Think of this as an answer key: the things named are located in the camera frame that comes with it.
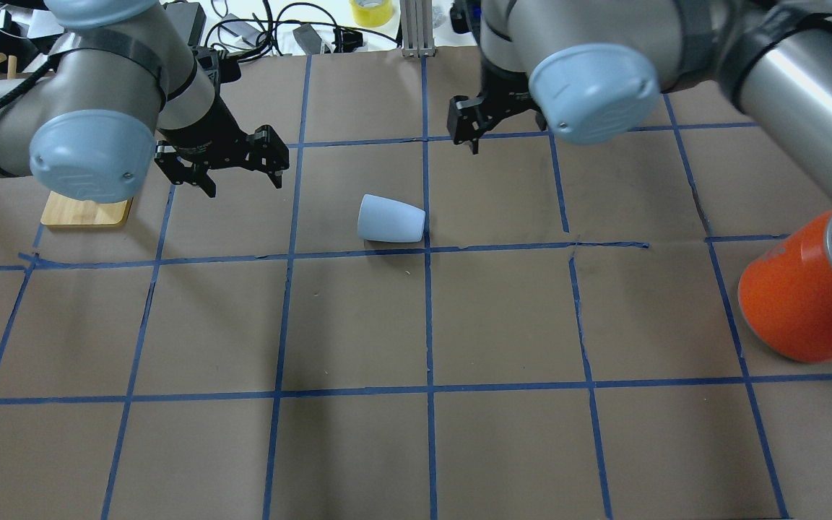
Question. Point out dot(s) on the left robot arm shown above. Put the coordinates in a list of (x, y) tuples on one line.
[(140, 32)]

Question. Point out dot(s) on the orange can with silver lid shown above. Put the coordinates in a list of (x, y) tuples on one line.
[(785, 295)]

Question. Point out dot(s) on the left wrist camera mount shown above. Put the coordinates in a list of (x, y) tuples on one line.
[(188, 20)]

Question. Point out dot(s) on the aluminium frame post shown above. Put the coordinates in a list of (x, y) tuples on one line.
[(417, 28)]

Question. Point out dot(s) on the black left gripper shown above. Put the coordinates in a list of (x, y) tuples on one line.
[(203, 131)]

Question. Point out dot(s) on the light blue plastic cup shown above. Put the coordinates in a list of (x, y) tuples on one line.
[(389, 220)]

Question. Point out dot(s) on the grey small adapter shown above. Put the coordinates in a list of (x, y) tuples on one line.
[(310, 40)]

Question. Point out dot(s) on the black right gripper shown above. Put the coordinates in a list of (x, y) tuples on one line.
[(510, 94)]

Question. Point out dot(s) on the yellow tape roll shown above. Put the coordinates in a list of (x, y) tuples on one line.
[(371, 13)]

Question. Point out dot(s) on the wooden cup rack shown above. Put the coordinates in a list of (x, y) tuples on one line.
[(78, 127)]

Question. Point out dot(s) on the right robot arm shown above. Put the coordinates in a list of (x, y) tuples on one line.
[(592, 70)]

